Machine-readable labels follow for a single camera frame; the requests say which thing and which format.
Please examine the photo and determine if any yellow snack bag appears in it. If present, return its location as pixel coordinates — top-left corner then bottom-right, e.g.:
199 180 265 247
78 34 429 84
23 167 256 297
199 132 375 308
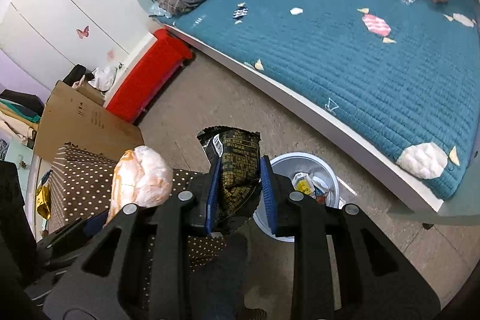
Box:
35 184 51 220

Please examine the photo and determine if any orange white plastic bag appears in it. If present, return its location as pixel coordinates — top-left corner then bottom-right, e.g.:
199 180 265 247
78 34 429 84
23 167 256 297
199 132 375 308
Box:
106 145 173 224

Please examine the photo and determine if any dark green snack wrapper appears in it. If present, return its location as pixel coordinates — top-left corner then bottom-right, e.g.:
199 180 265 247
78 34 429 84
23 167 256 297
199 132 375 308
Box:
197 126 260 235

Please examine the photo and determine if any white trash bin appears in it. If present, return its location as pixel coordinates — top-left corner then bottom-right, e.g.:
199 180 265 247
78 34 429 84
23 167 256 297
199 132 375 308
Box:
252 152 341 244

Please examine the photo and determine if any brown polka dot tablecloth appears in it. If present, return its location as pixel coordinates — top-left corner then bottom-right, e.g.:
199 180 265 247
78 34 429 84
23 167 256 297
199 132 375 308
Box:
47 143 226 271

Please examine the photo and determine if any mint green drawer cabinet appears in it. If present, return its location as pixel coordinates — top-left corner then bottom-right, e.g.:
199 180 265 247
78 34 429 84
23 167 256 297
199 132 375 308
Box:
1 139 33 197

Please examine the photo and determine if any large cardboard box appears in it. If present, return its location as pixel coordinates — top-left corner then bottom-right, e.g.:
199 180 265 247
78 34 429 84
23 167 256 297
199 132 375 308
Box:
33 81 144 163

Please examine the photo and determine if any hanging clothes pile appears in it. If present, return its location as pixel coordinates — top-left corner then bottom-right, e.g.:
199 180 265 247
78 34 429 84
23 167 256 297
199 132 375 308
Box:
1 89 45 149

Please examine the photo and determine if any small cardboard box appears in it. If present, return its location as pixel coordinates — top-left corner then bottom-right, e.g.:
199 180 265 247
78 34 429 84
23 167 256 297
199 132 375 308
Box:
72 80 105 106

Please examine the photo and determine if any red storage bench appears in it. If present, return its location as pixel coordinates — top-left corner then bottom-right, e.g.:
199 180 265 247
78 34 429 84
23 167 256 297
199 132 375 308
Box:
106 28 194 124

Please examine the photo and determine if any teal quilted bed mattress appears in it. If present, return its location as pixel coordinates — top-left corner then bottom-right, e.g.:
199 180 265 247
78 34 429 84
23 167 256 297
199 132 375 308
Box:
156 0 479 200

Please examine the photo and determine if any white bed frame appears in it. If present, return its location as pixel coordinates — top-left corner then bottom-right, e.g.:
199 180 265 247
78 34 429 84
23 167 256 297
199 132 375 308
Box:
165 25 479 226

